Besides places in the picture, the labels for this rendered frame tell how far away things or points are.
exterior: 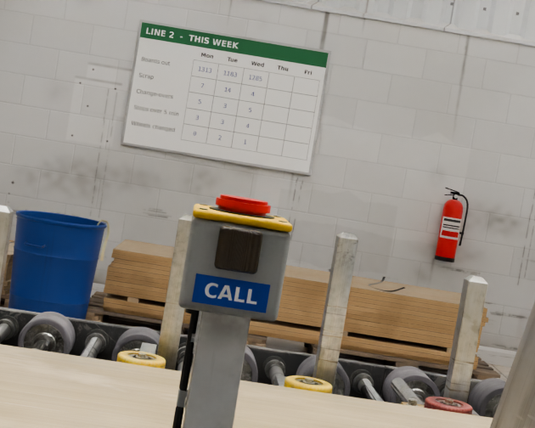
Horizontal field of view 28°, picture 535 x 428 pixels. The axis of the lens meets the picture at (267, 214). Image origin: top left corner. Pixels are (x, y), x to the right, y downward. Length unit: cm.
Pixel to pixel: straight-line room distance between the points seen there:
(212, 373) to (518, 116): 750
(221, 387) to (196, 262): 9
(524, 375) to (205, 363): 44
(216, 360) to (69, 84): 740
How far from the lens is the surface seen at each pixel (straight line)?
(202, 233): 74
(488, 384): 244
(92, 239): 643
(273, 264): 74
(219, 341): 76
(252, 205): 75
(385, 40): 808
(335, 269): 187
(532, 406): 35
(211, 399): 77
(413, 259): 810
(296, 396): 170
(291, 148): 796
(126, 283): 677
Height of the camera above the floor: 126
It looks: 3 degrees down
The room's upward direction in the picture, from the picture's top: 9 degrees clockwise
